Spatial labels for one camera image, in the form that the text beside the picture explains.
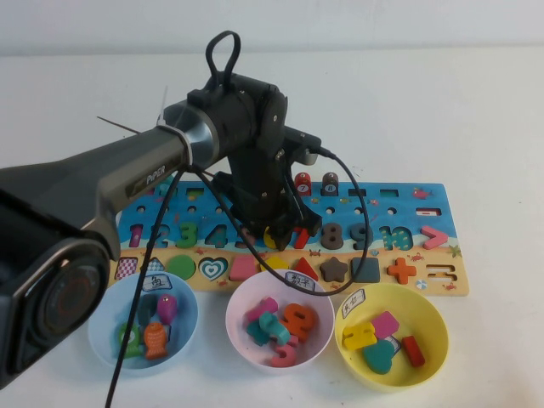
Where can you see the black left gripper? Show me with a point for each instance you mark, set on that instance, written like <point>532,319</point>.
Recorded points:
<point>259,191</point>

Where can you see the yellow wooden number six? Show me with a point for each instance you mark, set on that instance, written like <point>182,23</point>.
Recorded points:
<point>269,237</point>

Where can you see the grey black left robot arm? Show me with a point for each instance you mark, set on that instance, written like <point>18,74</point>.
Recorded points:
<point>85,178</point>

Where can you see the yellow wooden pentagon piece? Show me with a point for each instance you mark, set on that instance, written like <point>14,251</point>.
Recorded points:
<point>276,264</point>

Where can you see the pink wooden trapezoid piece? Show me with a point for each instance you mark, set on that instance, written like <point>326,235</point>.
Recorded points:
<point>242,270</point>

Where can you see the red wooden triangle piece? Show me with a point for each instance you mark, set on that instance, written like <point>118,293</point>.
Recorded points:
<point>304,268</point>

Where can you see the brown wooden star piece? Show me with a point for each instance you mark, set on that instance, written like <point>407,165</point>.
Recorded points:
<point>334,270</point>

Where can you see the green wooden circle piece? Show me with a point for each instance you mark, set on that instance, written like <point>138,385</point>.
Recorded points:
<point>181,268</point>

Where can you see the orange wooden number piece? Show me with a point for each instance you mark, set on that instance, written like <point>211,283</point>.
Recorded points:
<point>308,321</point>

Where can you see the dark teal square piece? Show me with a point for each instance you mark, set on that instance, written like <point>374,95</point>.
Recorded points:
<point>367,270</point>

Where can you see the light pink plastic bowl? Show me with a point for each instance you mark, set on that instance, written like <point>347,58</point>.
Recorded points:
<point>238,344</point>

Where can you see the light blue plastic bowl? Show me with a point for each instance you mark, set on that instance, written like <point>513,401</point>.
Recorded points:
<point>183,340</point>

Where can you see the colourful wooden puzzle board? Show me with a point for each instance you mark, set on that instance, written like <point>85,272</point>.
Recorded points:
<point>404,200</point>

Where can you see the magenta wooden rhombus piece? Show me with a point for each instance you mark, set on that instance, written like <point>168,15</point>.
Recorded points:
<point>386,323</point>

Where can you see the teal wooden heart piece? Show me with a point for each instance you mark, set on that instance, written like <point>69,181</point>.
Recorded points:
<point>378,358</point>

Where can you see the light yellow plastic bowl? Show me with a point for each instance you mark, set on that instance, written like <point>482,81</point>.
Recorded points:
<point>433,340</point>

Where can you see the red wooden number seven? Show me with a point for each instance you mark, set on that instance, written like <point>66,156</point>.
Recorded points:
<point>302,243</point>

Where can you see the white paper label blue border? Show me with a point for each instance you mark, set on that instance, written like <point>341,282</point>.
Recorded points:
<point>168,332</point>
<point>301,278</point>
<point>395,341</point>
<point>354,302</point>
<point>156,283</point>

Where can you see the red wooden fish peg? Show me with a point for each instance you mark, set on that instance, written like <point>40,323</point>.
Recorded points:
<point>302,184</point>

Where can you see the brown wooden number eight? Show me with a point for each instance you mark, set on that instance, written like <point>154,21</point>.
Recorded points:
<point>332,244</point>

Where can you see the magenta wooden number one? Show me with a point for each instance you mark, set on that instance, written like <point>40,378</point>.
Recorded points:
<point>261,309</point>

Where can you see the brown wooden fish peg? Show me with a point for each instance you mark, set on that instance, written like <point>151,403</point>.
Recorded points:
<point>330,184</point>

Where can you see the green wooden number three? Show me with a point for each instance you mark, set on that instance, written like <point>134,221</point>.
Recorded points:
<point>189,242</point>

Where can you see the dark teal number nine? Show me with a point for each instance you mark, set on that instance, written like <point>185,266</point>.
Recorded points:
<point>356,244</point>

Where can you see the teal wooden number two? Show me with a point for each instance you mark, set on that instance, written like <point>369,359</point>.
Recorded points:
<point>276,331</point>

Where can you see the teal wooden number four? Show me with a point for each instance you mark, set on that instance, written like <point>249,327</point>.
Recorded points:
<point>254,333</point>

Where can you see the teal wooden fish peg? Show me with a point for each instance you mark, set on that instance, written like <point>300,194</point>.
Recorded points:
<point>161,190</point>

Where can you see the pink wooden number five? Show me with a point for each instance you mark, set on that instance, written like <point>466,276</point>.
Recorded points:
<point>287,357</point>

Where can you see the purple wooden fish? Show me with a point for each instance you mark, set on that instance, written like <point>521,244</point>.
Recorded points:
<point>166,308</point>

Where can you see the yellow wooden equals sign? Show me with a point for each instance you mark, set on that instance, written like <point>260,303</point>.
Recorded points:
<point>357,336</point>

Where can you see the orange wooden plus sign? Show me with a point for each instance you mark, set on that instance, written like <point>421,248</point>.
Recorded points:
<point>401,270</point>

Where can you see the white zip tie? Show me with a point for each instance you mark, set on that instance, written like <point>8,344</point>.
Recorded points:
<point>178,132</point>

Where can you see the dark teal wooden fish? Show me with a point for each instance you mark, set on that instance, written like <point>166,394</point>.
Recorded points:
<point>148,308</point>

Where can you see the orange wooden fish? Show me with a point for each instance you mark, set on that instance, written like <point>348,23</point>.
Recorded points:
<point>155,340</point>

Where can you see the pink wooden greater-than sign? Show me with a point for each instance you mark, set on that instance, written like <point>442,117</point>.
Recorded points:
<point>440,238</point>

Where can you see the green wooden fish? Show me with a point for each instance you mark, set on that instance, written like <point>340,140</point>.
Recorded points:
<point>132,346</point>

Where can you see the red wooden minus sign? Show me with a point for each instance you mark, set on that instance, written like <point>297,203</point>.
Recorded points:
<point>413,350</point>

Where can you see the black grey wrist camera box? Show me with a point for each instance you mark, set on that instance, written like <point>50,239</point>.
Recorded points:
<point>304,142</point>

